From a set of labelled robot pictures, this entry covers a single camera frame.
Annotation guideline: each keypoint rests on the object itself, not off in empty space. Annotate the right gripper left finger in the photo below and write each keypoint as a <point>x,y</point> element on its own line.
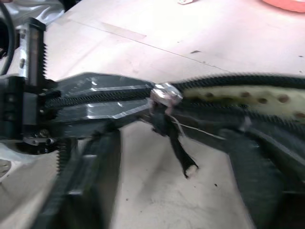
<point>81,190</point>

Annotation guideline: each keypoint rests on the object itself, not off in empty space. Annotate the pink plastic bowl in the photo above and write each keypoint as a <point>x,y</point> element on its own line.
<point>286,4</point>

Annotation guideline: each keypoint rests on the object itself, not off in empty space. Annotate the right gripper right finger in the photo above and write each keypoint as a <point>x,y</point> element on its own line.
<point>274,190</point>

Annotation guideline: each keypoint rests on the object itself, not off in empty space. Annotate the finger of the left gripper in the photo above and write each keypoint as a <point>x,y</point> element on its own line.
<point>107,82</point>
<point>102,109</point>

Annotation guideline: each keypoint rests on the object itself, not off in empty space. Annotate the pink rolled plush toy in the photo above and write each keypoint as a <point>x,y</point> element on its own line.
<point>186,2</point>

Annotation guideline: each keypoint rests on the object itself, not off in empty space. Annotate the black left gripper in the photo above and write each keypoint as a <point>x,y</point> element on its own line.
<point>14,107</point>

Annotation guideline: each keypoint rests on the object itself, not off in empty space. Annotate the black grid pencil pouch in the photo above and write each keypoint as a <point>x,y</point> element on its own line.
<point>238,97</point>

